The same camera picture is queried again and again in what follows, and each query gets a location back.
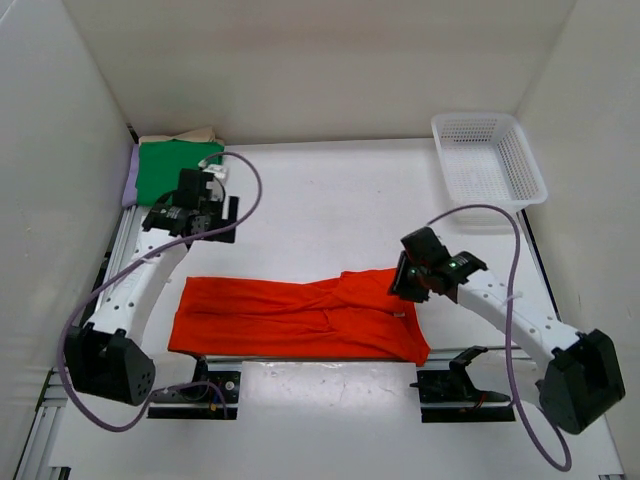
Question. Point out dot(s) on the white plastic basket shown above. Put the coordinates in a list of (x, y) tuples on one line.
[(485, 158)]

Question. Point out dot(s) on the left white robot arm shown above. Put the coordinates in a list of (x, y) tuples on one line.
[(104, 356)]

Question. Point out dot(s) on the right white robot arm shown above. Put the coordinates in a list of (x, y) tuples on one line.
[(578, 377)]

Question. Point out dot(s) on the aluminium frame rail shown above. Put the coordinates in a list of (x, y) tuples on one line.
[(369, 314)]

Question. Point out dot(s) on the purple t shirt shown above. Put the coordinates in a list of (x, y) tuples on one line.
[(129, 196)]

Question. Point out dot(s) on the green t shirt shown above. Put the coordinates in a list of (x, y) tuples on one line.
[(160, 164)]

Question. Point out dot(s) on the beige t shirt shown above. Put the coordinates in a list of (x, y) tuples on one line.
[(201, 135)]

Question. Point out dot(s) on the orange t shirt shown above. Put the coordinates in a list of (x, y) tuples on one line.
[(351, 316)]

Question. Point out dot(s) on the white front board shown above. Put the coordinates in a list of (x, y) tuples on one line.
[(305, 421)]

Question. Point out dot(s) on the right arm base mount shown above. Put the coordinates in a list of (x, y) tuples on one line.
[(447, 394)]

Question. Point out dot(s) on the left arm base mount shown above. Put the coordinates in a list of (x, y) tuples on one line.
[(202, 402)]

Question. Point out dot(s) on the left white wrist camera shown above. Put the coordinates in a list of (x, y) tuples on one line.
[(219, 171)]

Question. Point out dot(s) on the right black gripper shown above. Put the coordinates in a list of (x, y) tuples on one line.
[(404, 281)]

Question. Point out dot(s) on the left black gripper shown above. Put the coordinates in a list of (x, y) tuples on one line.
[(220, 220)]

